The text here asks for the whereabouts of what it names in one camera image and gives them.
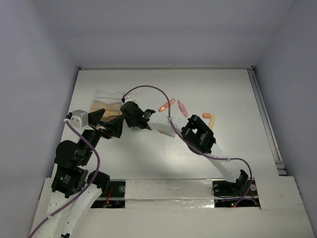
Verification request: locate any orange highlighter pen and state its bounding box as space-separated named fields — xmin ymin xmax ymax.
xmin=158 ymin=99 xmax=175 ymax=113

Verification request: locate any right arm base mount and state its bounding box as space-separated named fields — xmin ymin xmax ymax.
xmin=211 ymin=179 xmax=261 ymax=208

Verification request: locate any orange eraser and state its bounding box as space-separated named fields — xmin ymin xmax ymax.
xmin=202 ymin=113 xmax=212 ymax=119

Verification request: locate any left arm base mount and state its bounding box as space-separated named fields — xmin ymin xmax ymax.
xmin=91 ymin=180 xmax=126 ymax=209

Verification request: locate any clear plastic container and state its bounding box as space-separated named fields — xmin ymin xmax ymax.
xmin=94 ymin=90 xmax=124 ymax=104

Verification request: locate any purple cable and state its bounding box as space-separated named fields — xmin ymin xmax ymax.
xmin=27 ymin=121 xmax=101 ymax=238
xmin=122 ymin=85 xmax=253 ymax=207

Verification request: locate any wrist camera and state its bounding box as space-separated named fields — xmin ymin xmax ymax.
xmin=121 ymin=94 xmax=136 ymax=103
xmin=66 ymin=110 xmax=89 ymax=128

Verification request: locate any short pencil in tube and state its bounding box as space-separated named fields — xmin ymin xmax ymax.
xmin=158 ymin=130 xmax=176 ymax=138

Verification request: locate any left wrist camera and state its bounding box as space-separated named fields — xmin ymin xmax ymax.
xmin=66 ymin=110 xmax=89 ymax=128

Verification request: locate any yellow highlighter pen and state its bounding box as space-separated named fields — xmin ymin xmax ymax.
xmin=209 ymin=115 xmax=215 ymax=129

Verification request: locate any pink highlighter pen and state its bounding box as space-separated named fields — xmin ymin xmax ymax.
xmin=177 ymin=100 xmax=188 ymax=118

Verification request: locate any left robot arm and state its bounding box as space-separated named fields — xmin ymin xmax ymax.
xmin=37 ymin=109 xmax=125 ymax=238

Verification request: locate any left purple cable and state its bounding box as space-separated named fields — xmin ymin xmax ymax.
xmin=27 ymin=121 xmax=101 ymax=238

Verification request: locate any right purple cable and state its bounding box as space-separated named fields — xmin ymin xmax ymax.
xmin=122 ymin=85 xmax=253 ymax=207

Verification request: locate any orange plastic container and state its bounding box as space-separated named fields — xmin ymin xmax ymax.
xmin=90 ymin=100 xmax=122 ymax=122

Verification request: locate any silver foil strip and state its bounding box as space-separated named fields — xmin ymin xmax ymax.
xmin=124 ymin=179 xmax=214 ymax=209

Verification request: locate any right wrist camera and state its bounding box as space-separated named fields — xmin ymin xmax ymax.
xmin=121 ymin=94 xmax=136 ymax=103

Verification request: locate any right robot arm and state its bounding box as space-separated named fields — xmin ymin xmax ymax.
xmin=121 ymin=101 xmax=248 ymax=195

